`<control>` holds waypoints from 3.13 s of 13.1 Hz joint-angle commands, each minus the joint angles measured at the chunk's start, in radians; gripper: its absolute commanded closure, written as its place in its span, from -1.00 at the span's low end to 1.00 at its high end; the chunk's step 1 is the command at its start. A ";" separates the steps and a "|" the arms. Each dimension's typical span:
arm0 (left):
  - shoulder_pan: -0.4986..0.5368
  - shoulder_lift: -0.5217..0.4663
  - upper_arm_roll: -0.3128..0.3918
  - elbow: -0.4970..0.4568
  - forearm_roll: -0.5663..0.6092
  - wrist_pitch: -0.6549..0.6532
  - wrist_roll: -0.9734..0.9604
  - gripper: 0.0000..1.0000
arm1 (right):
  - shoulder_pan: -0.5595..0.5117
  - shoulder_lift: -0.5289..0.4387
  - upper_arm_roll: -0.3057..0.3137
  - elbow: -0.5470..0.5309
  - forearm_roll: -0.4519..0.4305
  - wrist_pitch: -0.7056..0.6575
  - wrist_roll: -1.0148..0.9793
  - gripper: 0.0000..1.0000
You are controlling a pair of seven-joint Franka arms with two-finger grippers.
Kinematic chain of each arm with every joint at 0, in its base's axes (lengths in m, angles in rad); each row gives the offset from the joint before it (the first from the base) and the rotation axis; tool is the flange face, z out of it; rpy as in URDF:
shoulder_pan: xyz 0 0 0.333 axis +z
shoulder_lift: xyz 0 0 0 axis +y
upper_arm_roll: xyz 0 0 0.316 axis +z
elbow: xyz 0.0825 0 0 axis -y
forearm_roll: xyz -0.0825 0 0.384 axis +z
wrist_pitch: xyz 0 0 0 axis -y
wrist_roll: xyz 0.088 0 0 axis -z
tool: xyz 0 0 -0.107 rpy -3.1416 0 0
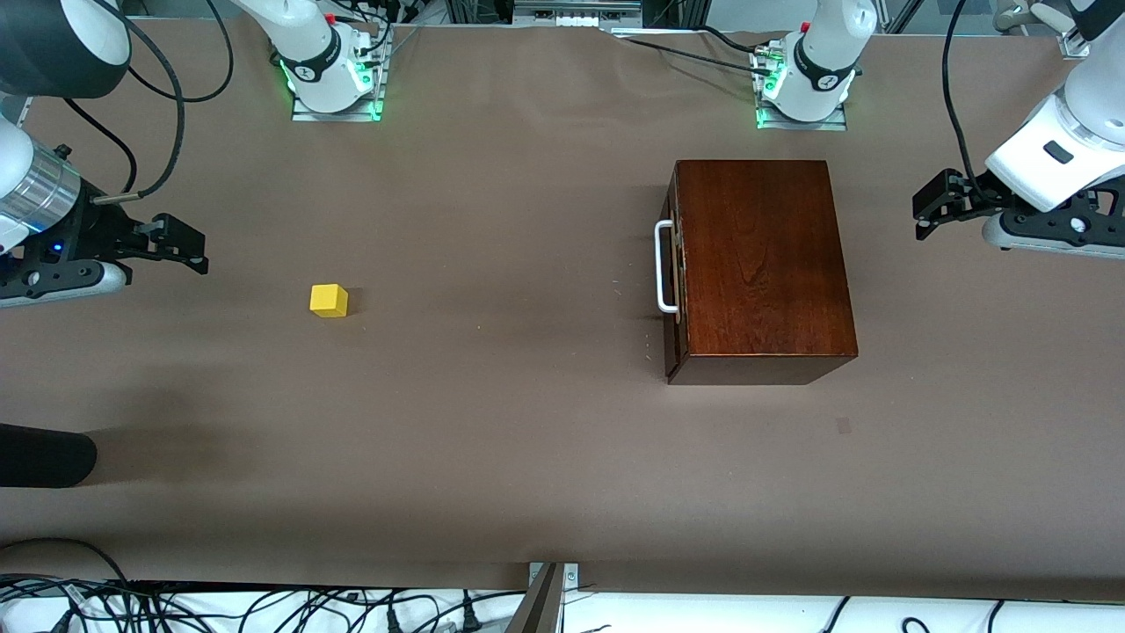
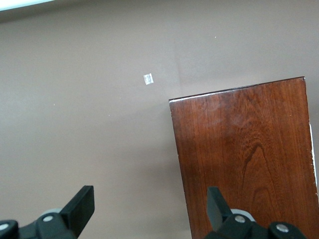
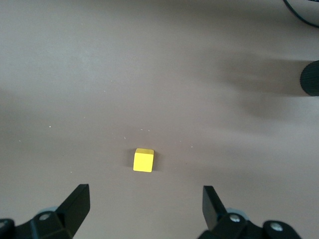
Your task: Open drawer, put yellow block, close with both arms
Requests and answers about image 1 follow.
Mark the yellow cube block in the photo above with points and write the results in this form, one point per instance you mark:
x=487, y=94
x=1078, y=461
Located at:
x=328, y=301

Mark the black power plug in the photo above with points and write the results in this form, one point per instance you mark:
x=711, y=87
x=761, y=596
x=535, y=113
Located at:
x=469, y=617
x=395, y=621

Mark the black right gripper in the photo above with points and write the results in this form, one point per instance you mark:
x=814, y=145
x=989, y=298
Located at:
x=86, y=230

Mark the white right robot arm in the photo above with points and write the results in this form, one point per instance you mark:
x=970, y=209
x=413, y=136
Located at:
x=316, y=61

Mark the aluminium frame rail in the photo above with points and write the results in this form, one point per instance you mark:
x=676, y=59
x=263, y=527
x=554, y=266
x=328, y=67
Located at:
x=571, y=16

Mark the brown table cover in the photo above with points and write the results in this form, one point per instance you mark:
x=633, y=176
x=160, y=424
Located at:
x=439, y=396

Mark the aluminium corner bracket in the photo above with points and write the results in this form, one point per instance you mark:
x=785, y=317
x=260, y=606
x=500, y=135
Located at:
x=1074, y=48

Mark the dark wooden drawer cabinet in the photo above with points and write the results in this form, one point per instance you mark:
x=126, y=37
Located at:
x=765, y=264

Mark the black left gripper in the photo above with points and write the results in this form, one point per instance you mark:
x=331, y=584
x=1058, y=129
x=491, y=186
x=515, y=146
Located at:
x=986, y=192

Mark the beige chair part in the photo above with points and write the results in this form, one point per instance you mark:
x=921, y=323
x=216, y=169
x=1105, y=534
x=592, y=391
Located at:
x=1041, y=13

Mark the silver bracket plate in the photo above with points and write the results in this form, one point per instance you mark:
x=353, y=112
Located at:
x=571, y=576

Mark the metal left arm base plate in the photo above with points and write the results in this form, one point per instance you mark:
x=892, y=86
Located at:
x=769, y=123

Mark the grey metal post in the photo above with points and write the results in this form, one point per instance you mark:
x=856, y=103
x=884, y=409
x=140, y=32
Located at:
x=538, y=608

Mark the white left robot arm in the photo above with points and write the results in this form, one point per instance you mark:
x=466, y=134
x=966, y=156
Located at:
x=826, y=53

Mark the black cylindrical object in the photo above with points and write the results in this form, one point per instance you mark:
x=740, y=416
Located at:
x=44, y=455

